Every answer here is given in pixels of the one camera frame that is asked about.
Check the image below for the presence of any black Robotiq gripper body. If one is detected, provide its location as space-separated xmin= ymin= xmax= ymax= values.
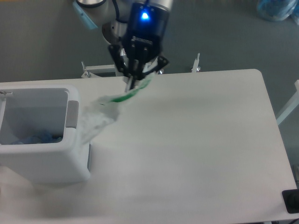
xmin=121 ymin=1 xmax=169 ymax=63

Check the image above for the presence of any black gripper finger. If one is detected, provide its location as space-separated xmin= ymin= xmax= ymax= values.
xmin=130 ymin=56 xmax=169 ymax=90
xmin=108 ymin=44 xmax=135 ymax=92

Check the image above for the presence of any white plastic medical packaging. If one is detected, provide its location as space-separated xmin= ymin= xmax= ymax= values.
xmin=79 ymin=72 xmax=156 ymax=144

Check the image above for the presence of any clear crushed plastic bottle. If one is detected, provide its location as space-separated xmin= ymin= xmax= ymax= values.
xmin=10 ymin=130 xmax=63 ymax=145

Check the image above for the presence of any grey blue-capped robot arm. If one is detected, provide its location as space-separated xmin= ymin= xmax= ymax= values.
xmin=72 ymin=0 xmax=173 ymax=90

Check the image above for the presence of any white trash can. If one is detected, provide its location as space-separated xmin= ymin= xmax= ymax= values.
xmin=0 ymin=84 xmax=90 ymax=183

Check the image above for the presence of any blue plastic bag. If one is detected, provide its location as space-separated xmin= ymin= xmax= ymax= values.
xmin=256 ymin=0 xmax=299 ymax=22

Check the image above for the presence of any black device at table edge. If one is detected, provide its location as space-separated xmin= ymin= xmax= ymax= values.
xmin=282 ymin=189 xmax=299 ymax=214

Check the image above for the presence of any white metal base frame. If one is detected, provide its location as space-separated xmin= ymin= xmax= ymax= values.
xmin=81 ymin=53 xmax=201 ymax=78

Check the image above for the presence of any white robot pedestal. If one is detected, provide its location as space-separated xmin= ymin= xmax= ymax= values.
xmin=101 ymin=19 xmax=131 ymax=77

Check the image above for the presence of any white frame leg right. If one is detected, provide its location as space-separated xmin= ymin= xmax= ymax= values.
xmin=276 ymin=80 xmax=299 ymax=126

